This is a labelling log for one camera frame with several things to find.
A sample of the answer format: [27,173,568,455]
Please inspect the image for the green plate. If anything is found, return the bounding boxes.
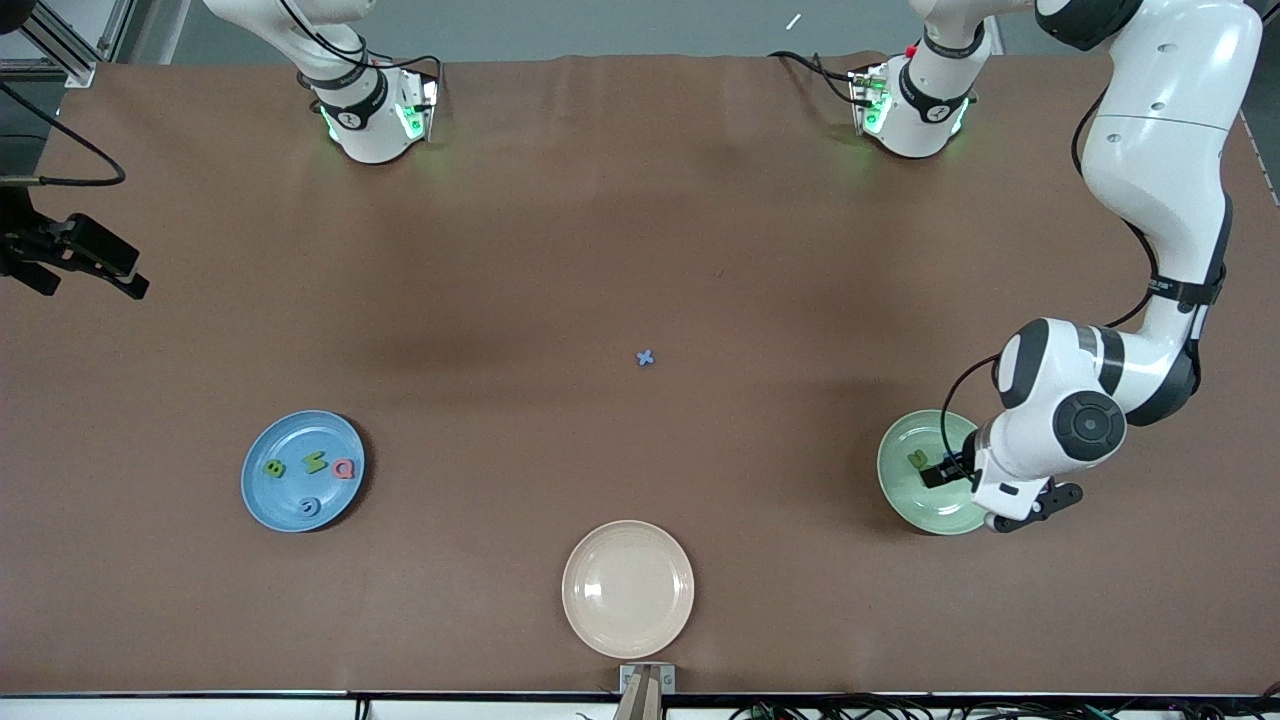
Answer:
[876,409,1005,537]

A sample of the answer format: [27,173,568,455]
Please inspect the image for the blue plate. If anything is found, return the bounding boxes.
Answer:
[240,409,367,534]

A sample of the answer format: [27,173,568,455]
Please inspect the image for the beige plate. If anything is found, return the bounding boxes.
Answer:
[561,519,696,660]

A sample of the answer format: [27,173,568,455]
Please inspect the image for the brown table cover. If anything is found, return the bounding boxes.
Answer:
[0,52,1280,696]

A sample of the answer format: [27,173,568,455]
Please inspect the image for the base connector box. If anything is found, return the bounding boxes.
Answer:
[395,70,442,143]
[848,62,893,138]

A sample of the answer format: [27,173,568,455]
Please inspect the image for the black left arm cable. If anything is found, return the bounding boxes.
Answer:
[938,90,1163,476]

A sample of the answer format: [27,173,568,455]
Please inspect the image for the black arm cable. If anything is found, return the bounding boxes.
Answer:
[938,90,1163,476]
[0,82,128,189]

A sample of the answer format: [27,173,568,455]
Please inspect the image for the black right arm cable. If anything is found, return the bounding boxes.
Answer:
[0,82,128,189]

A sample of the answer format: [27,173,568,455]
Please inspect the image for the aluminium frame post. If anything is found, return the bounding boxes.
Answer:
[20,0,136,89]

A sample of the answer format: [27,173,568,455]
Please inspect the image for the tangled black floor cables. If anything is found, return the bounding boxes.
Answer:
[728,690,1280,720]

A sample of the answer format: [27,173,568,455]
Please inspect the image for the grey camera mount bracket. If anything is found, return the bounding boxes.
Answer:
[612,663,677,720]

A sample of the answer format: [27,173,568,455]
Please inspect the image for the black base cable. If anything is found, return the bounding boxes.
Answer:
[275,0,444,86]
[768,48,863,109]

